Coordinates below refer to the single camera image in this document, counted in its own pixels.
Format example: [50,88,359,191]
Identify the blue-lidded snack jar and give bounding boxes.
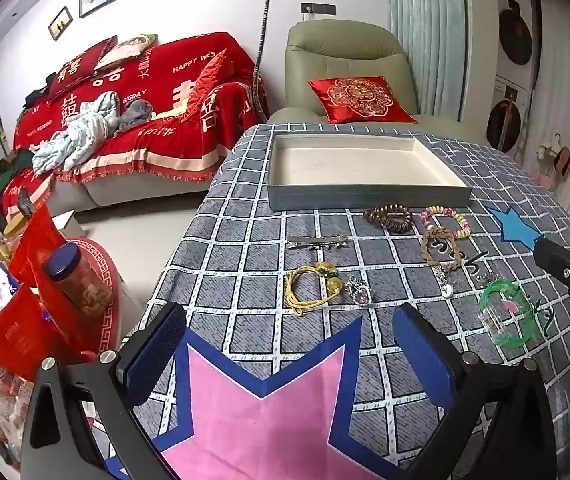
[45,242,116,319]

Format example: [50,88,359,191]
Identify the red packet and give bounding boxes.
[0,285,74,381]

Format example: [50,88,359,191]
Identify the grey checked star tablecloth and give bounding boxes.
[105,122,570,480]

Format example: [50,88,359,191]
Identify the silver hair clip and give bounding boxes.
[286,234,354,251]

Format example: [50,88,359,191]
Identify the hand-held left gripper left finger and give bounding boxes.
[20,302,188,480]

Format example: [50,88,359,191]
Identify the grey tray with cream lining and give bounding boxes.
[266,131,472,211]

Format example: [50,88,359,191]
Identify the photo printed pillow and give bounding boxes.
[94,32,159,71]

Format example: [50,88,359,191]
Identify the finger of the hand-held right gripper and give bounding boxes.
[534,236,570,282]

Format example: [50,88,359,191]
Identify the pale green curtain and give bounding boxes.
[387,0,469,121]

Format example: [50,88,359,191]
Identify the green translucent bangle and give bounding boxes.
[477,280,541,351]

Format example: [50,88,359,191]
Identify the beige sofa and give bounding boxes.
[52,105,272,209]

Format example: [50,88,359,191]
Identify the small black picture frame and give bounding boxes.
[47,6,74,41]

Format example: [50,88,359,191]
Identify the red paper bag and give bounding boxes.
[7,205,74,301]

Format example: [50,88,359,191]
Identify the dark round door decoration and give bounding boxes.
[497,0,534,66]
[485,87,522,154]

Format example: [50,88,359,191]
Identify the silver heart pendant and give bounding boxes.
[344,275,374,306]

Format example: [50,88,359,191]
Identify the silver charm pendant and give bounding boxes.
[432,264,454,299]

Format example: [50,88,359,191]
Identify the grey garment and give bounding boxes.
[114,99,154,134]

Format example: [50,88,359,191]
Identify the red satin pillow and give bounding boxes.
[185,49,230,117]

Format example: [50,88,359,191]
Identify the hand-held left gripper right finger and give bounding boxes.
[392,302,558,480]

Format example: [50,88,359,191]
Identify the long red pillow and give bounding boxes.
[47,35,118,101]

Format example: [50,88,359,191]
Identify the red embroidered cushion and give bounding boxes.
[307,76,419,125]

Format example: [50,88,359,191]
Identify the brown braided hair tie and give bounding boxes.
[420,227,466,269]

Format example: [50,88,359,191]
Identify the red covered sofa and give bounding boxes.
[12,31,269,184]

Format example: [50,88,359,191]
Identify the green cloth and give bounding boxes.
[0,155,31,231]

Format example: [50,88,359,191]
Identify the light blue clothes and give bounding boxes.
[32,91,118,174]

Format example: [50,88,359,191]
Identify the grey-green armchair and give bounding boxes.
[268,20,499,149]

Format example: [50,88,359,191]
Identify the brown spiral hair tie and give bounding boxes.
[363,203,414,235]

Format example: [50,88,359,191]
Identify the gooseneck phone holder stand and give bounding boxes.
[250,0,290,124]

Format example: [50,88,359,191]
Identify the yellow beaded hair tie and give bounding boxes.
[284,262,341,316]

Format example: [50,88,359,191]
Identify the pastel bead bracelet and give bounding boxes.
[419,205,471,241]

